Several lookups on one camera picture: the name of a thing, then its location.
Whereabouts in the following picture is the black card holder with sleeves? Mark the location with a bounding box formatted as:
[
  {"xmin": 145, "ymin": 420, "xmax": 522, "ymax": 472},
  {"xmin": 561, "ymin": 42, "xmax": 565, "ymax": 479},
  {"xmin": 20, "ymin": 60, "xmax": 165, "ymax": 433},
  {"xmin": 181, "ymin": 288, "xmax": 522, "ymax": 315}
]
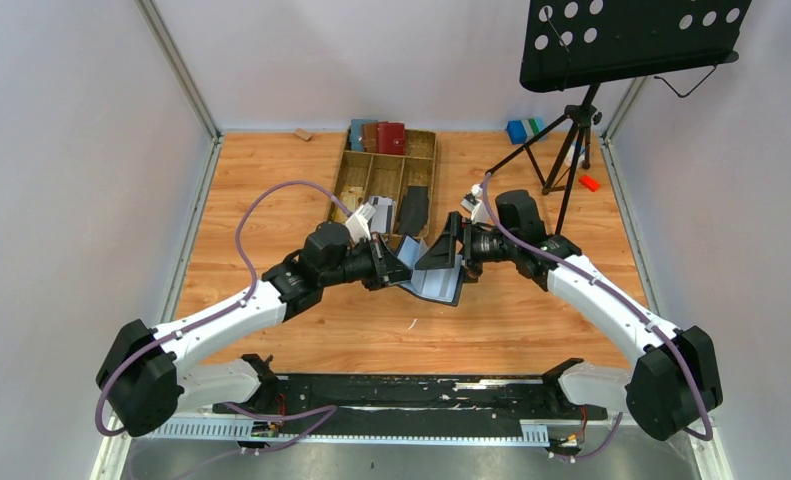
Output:
[{"xmin": 396, "ymin": 236, "xmax": 463, "ymax": 307}]

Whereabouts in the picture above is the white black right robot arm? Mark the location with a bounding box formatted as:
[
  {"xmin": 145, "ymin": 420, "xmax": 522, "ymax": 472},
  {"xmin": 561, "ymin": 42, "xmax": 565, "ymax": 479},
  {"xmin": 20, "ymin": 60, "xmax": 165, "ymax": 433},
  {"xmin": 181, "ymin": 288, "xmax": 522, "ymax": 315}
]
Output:
[{"xmin": 412, "ymin": 190, "xmax": 723, "ymax": 441}]

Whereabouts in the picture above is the silver black cards stack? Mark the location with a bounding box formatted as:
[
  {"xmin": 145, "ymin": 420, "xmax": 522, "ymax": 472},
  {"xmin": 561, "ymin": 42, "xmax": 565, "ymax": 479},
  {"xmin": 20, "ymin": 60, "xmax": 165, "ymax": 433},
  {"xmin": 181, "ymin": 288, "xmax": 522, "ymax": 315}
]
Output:
[{"xmin": 368, "ymin": 196, "xmax": 397, "ymax": 234}]

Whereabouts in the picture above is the gold cards stack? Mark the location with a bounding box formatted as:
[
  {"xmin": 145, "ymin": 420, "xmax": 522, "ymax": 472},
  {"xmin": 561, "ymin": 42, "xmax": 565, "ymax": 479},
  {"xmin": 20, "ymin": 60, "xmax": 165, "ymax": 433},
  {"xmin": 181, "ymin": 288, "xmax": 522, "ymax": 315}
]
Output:
[{"xmin": 340, "ymin": 186, "xmax": 365, "ymax": 212}]

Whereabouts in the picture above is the blue card wallet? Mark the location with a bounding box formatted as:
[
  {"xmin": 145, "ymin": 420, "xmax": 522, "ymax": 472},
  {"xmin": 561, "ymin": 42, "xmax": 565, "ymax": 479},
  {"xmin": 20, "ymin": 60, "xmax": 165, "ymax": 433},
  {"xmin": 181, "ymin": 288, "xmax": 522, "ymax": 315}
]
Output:
[{"xmin": 348, "ymin": 119, "xmax": 378, "ymax": 152}]

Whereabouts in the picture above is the red card wallet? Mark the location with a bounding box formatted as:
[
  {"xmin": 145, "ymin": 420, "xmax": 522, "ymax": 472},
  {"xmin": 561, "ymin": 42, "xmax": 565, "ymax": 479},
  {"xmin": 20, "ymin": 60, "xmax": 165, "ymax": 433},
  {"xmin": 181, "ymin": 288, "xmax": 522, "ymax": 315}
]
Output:
[{"xmin": 377, "ymin": 122, "xmax": 406, "ymax": 155}]

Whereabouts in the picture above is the brown card wallet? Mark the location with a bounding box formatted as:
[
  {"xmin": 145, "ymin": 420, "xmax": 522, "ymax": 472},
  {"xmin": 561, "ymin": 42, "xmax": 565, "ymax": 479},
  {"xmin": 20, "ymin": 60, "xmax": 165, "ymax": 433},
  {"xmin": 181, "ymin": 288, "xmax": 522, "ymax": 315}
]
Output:
[{"xmin": 360, "ymin": 122, "xmax": 379, "ymax": 153}]

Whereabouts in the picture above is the woven wicker tray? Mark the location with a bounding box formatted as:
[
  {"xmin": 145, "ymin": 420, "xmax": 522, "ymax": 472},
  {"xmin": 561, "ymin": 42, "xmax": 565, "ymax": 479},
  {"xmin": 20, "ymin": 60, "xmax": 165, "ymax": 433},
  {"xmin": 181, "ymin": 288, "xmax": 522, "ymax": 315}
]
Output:
[{"xmin": 331, "ymin": 127, "xmax": 438, "ymax": 239}]

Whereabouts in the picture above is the blue block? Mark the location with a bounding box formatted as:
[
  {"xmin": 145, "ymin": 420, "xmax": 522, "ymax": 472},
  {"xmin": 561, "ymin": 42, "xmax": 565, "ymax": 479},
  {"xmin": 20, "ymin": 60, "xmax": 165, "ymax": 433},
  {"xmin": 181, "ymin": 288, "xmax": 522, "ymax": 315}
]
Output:
[{"xmin": 505, "ymin": 119, "xmax": 532, "ymax": 145}]

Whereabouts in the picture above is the red block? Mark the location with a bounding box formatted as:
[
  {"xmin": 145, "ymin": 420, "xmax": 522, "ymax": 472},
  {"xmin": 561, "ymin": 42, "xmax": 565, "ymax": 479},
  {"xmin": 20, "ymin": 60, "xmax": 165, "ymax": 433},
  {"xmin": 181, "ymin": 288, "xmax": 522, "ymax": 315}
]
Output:
[{"xmin": 579, "ymin": 175, "xmax": 601, "ymax": 192}]

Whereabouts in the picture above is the green block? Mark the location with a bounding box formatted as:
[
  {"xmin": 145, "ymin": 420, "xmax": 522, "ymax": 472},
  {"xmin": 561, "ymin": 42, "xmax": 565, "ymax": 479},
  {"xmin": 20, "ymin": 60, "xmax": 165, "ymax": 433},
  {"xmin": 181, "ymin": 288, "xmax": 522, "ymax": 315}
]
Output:
[{"xmin": 522, "ymin": 117, "xmax": 545, "ymax": 140}]

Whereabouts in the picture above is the small wooden block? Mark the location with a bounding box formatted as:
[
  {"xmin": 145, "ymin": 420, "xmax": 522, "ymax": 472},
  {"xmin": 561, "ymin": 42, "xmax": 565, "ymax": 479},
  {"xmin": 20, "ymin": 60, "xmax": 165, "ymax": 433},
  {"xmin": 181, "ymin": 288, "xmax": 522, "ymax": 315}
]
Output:
[{"xmin": 294, "ymin": 128, "xmax": 313, "ymax": 142}]

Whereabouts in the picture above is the black music stand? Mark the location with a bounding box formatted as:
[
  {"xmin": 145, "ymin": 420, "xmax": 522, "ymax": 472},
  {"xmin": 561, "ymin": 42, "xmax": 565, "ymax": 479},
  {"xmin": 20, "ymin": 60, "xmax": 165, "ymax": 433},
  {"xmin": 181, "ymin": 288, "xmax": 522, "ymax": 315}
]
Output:
[{"xmin": 512, "ymin": 0, "xmax": 750, "ymax": 225}]

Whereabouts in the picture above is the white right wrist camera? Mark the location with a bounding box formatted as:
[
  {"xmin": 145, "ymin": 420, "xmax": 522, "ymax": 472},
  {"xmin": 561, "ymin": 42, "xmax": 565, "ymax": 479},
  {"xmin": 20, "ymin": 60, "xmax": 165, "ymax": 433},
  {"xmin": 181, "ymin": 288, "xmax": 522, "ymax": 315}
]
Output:
[{"xmin": 461, "ymin": 184, "xmax": 492, "ymax": 224}]

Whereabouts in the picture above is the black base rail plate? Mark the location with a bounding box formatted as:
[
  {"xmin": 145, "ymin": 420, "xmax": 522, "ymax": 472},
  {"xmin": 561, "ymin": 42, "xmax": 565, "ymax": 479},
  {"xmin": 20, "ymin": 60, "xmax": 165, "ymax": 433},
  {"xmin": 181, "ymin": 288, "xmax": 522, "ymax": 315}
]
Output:
[{"xmin": 241, "ymin": 373, "xmax": 608, "ymax": 427}]

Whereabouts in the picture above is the white slotted cable duct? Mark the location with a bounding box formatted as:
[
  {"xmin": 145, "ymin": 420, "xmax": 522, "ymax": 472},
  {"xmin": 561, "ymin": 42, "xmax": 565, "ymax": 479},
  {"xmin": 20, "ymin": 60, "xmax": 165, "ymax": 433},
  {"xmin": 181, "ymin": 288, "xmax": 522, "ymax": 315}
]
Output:
[{"xmin": 146, "ymin": 409, "xmax": 549, "ymax": 447}]

